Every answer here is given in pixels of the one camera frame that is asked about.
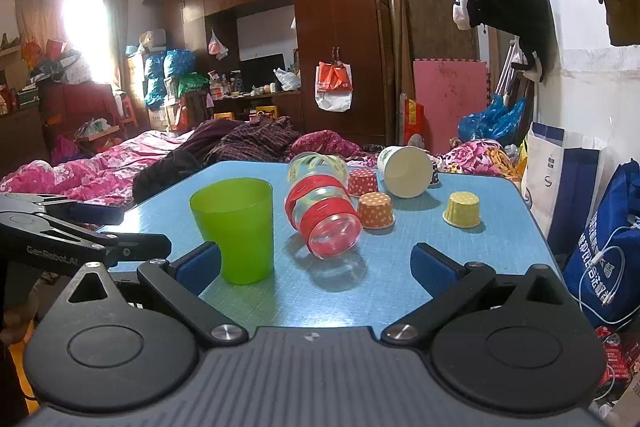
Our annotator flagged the white paper cup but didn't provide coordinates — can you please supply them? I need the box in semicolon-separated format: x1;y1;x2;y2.
377;146;434;198

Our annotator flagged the orange dotted paper cup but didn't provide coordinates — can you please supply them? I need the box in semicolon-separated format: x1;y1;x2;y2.
356;192;396;229
346;168;379;198

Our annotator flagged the blue tote bag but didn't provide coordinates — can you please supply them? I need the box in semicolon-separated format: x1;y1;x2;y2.
562;159;640;330

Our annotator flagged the white and navy paper bag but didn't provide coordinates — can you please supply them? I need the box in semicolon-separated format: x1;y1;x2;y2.
522;122;606;253

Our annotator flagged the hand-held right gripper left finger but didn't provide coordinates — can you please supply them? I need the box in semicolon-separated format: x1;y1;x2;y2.
47;241;249;350

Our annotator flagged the green plastic cup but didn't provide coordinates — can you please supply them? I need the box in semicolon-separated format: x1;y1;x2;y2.
189;177;275;285

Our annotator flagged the dark wooden wardrobe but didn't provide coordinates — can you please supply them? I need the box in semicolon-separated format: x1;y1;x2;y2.
162;0;388;142

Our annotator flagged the white cable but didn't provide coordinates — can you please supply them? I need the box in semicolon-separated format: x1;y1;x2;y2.
577;214;640;328

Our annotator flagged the stack of blue plastic bags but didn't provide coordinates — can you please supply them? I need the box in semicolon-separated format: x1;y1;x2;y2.
144;49;196;108

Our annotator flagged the white and orange plastic bag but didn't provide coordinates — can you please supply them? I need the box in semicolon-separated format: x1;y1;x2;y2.
314;61;354;112

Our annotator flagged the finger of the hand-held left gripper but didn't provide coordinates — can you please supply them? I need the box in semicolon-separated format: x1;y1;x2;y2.
0;193;126;226
0;212;172;268

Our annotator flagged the red box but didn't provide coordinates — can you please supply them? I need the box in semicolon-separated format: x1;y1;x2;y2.
595;326;640;403

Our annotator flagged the black television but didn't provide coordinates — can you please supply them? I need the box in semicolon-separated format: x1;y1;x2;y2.
239;53;287;88

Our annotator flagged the blue plastic bag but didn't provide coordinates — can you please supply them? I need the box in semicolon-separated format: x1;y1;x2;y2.
458;94;526;140

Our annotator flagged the red cabinet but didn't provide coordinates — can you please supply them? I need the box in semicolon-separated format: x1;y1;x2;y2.
37;82;121;148

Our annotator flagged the floral quilt with yellow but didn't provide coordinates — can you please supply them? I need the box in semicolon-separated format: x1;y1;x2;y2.
440;139;521;180

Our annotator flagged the clear cup with red bands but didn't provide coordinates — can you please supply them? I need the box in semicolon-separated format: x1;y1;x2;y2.
284;152;363;258

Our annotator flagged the beige curtain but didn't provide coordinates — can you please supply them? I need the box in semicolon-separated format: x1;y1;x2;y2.
14;0;131;92

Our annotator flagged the yellow dotted paper cup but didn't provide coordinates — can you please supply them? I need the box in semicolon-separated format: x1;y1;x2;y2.
442;191;482;228

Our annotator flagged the magenta floral cloth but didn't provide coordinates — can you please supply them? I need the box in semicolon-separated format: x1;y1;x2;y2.
292;130;381;168

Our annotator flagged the pink foam mat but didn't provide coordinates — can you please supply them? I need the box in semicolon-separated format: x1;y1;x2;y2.
413;59;488;152

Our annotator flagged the red and yellow bag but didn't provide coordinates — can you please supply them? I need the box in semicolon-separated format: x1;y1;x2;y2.
403;99;425;148

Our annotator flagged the dark plaid blanket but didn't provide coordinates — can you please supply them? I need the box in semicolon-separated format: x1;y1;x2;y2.
132;116;301;202

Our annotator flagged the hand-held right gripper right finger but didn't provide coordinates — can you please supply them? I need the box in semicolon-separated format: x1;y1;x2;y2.
381;243;588;349

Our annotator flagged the pink floral blanket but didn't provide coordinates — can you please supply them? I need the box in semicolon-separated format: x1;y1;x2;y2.
0;129;201;208

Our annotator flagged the small white plastic bag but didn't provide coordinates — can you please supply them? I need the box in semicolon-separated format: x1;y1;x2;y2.
207;29;229;60

